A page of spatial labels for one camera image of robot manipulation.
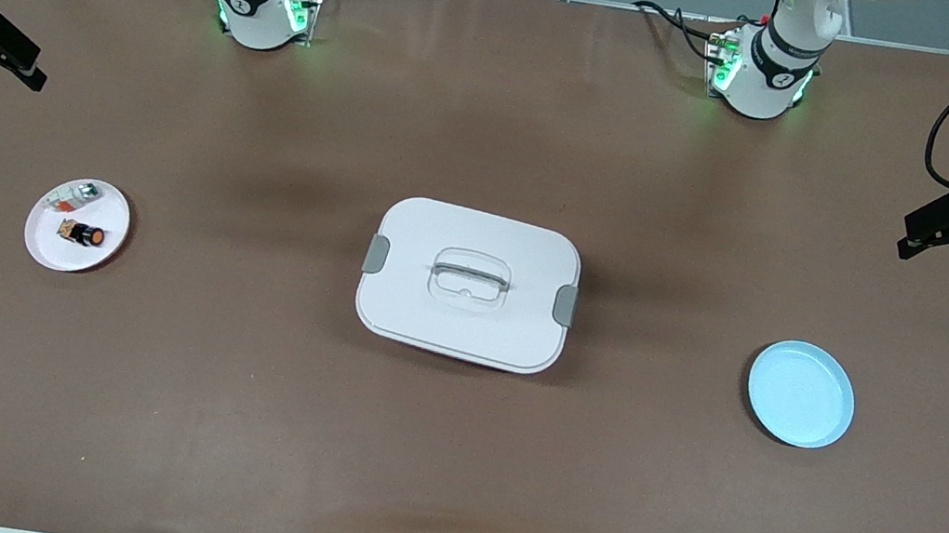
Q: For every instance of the light blue round plate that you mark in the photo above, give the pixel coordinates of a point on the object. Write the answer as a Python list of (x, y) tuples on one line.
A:
[(800, 395)]

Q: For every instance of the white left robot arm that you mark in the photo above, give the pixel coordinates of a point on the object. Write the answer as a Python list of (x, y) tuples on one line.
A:
[(772, 67)]

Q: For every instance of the orange black push-button switch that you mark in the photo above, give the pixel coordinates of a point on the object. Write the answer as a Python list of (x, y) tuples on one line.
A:
[(82, 232)]

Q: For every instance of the silver orange small part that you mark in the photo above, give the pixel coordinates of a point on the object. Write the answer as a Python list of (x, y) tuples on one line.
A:
[(71, 197)]

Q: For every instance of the white lidded plastic box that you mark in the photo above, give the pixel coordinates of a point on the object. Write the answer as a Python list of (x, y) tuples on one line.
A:
[(468, 284)]

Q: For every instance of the pale pink round plate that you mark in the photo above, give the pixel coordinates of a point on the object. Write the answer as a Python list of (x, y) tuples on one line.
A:
[(73, 254)]

